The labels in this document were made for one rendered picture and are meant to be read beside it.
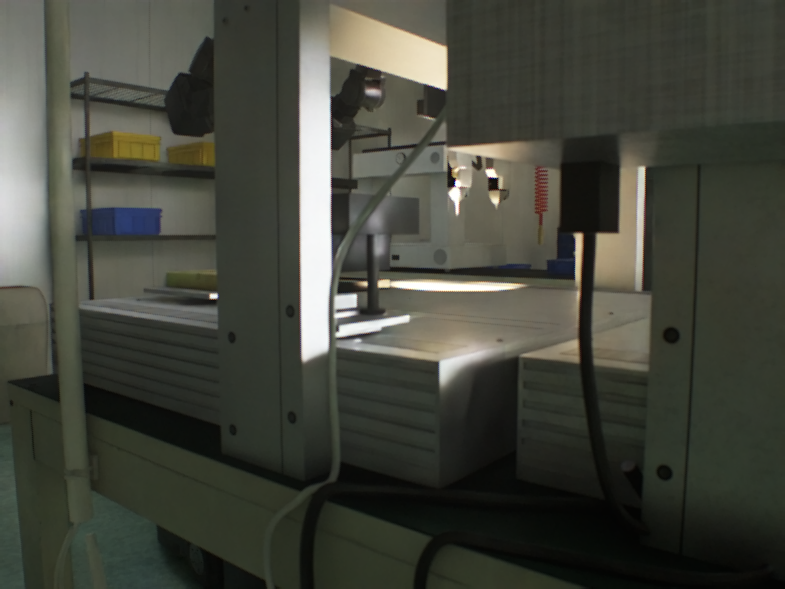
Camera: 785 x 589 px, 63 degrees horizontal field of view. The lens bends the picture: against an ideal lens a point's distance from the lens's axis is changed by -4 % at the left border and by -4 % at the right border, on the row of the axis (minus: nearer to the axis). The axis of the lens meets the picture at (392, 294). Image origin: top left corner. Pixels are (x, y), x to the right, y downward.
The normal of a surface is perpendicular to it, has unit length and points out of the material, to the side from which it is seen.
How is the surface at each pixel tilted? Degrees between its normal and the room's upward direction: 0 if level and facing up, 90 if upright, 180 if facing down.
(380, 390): 90
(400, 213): 90
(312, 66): 90
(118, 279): 90
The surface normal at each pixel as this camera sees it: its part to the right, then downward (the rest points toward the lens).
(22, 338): 0.77, 0.12
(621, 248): -0.63, 0.07
